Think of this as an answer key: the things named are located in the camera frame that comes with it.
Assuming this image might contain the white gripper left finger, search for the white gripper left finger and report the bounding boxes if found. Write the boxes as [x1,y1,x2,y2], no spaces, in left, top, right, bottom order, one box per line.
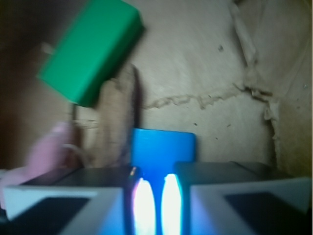
[2,166,141,235]

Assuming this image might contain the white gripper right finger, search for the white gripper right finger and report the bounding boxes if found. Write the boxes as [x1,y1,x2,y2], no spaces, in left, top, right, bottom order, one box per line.
[175,162,312,235]

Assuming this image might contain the blue wooden block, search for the blue wooden block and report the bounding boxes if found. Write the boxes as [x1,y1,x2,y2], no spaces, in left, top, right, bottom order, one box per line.
[131,128,196,235]

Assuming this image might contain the green wooden block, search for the green wooden block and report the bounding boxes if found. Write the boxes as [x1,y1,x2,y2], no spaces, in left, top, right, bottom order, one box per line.
[38,0,143,107]

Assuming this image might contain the pink plush bunny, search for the pink plush bunny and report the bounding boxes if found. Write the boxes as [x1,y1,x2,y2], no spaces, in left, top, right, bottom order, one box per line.
[0,122,83,210]

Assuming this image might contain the torn brown paper scrap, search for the torn brown paper scrap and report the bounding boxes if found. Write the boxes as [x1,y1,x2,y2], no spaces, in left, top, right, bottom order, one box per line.
[92,64,137,167]

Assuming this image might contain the brown paper bag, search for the brown paper bag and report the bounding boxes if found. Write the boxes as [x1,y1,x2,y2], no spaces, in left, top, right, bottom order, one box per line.
[0,0,313,176]

